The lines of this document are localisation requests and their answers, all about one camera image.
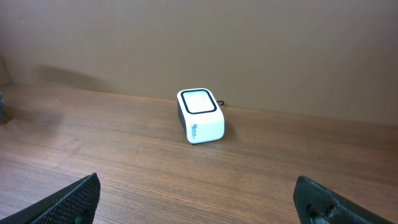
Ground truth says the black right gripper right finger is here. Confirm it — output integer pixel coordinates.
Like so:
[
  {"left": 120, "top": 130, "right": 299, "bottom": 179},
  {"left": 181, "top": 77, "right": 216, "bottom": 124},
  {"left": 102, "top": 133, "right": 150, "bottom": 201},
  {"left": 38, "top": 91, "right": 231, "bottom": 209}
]
[{"left": 293, "top": 176, "right": 392, "bottom": 224}]

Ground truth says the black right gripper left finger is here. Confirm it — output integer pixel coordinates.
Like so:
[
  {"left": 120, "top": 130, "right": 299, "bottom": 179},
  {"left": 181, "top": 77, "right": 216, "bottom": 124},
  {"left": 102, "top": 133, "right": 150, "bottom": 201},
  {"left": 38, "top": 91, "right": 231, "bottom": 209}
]
[{"left": 1, "top": 172, "right": 101, "bottom": 224}]

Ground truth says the white barcode scanner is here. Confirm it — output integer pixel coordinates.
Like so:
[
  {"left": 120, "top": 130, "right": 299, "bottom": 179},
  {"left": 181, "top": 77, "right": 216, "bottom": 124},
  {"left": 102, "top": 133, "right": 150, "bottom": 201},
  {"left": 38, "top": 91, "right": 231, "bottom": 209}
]
[{"left": 177, "top": 88, "right": 225, "bottom": 144}]

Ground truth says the grey plastic mesh basket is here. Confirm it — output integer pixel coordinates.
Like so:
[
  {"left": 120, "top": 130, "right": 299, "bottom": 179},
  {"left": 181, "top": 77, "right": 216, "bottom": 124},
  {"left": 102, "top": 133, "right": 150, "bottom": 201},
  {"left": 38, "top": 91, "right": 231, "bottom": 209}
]
[{"left": 0, "top": 92, "right": 5, "bottom": 123}]

